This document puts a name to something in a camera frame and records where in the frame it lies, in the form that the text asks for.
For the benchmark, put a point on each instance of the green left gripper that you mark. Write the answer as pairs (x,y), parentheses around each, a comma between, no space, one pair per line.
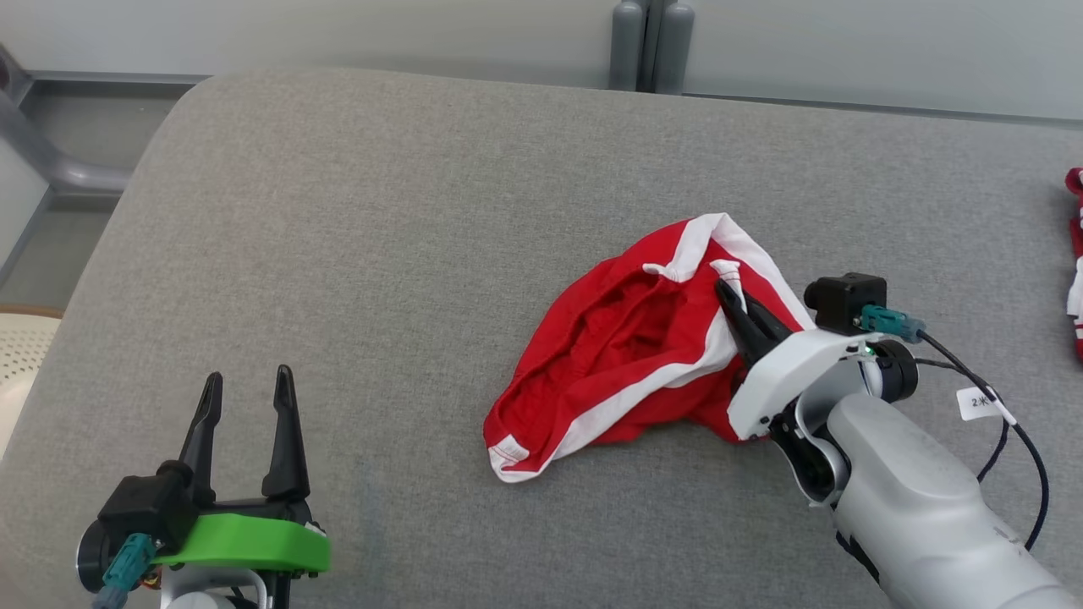
(254,541)

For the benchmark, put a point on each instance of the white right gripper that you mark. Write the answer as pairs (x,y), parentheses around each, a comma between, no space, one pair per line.
(787,381)

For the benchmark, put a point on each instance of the red shorts with white stripes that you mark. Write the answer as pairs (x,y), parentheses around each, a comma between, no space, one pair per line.
(626,355)

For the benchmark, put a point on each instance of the red and white jersey shirt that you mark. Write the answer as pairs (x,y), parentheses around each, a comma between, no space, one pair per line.
(1076,254)

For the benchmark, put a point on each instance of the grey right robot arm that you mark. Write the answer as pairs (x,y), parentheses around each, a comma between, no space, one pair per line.
(914,499)

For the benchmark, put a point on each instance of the cream perforated laundry basket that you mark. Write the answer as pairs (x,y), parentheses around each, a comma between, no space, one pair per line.
(25,372)

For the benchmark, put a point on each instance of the grey metal floor pipe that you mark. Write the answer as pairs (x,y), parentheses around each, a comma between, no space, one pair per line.
(59,169)

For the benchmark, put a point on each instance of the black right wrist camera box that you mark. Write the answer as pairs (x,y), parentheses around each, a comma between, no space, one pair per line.
(842,300)

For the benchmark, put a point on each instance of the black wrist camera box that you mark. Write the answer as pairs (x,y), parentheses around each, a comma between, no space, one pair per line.
(842,300)
(144,507)

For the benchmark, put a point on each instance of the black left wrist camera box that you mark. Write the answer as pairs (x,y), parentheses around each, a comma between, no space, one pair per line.
(144,507)

